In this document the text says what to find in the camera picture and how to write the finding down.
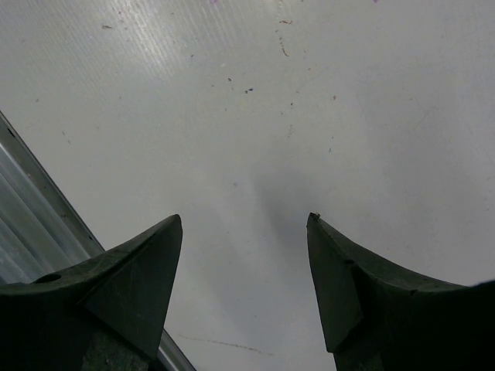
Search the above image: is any aluminium frame rail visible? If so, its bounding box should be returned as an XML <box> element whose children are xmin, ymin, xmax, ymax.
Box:
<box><xmin>1</xmin><ymin>119</ymin><xmax>193</xmax><ymax>370</ymax></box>

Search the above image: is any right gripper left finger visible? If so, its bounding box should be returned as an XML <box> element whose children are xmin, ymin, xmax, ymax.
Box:
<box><xmin>1</xmin><ymin>215</ymin><xmax>182</xmax><ymax>370</ymax></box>

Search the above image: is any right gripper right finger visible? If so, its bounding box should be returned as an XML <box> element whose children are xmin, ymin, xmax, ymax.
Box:
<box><xmin>306</xmin><ymin>213</ymin><xmax>494</xmax><ymax>370</ymax></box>

